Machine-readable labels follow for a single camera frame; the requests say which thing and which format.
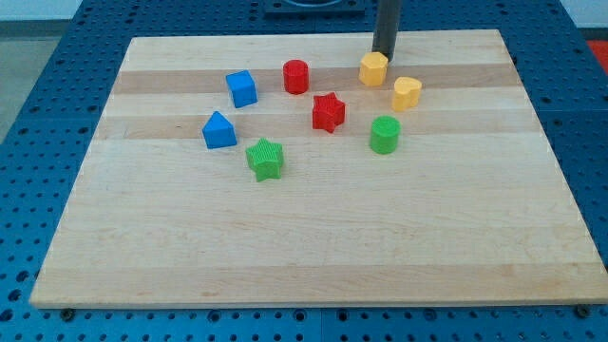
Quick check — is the green cylinder block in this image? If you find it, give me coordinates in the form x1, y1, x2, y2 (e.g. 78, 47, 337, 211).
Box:
370, 116, 401, 155

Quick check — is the yellow hexagon block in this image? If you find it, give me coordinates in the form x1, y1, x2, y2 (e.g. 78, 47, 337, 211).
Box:
358, 52, 389, 86

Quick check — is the red cylinder block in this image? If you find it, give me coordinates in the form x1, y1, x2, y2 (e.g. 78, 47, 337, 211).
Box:
282, 59, 310, 95

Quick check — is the right front board screw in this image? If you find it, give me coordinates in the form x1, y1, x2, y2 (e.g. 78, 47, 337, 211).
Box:
574, 305, 591, 319

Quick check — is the wooden board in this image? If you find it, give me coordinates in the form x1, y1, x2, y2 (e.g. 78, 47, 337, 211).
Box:
29, 29, 607, 310

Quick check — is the green star block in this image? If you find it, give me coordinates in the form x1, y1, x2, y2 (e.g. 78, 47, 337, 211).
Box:
245, 138, 284, 181

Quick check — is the red star block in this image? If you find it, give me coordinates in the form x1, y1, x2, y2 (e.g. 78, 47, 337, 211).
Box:
312, 92, 346, 134

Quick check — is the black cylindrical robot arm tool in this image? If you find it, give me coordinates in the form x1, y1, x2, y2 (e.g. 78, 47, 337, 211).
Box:
371, 0, 403, 62

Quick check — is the yellow heart block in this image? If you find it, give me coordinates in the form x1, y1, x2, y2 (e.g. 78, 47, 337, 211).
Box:
391, 77, 423, 112

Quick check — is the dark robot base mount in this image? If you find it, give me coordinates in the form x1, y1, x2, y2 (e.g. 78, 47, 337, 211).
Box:
261, 0, 367, 17

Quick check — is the board screw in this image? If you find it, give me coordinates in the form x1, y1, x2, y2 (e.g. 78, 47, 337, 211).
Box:
574, 305, 591, 319
59, 308, 75, 322

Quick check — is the blue triangular prism block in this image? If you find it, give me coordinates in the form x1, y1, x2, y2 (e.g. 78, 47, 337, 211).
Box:
201, 111, 238, 149

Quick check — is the left front board screw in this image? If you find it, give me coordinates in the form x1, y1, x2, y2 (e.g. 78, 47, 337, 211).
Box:
59, 308, 75, 322

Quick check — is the blue cube block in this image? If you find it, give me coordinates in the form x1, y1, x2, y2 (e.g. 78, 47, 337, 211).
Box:
225, 70, 257, 108

